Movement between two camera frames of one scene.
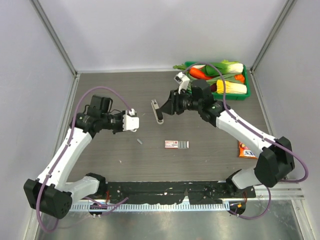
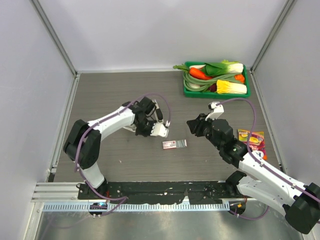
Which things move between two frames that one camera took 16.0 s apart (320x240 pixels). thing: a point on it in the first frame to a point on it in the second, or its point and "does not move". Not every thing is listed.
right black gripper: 172,104 to 196,125
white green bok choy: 224,67 does not move
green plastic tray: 229,96 does not move
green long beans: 229,77 does not move
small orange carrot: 239,77 does not move
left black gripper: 121,116 to 139,132
